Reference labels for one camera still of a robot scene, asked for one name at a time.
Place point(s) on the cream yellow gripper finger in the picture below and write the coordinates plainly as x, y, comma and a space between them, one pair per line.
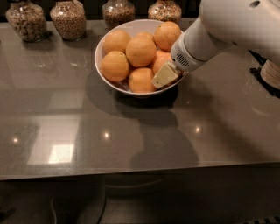
166, 75

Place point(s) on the orange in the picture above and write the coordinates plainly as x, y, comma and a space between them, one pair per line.
115, 66
166, 35
141, 51
140, 80
159, 60
116, 41

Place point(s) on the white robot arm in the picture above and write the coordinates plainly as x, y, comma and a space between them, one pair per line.
251, 24

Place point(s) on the white ceramic bowl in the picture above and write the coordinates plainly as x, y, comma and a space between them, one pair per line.
132, 28

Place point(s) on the round wooden coaster stack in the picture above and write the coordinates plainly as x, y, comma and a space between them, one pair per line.
270, 73

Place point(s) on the glass jar far left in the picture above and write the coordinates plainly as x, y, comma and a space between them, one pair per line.
27, 20

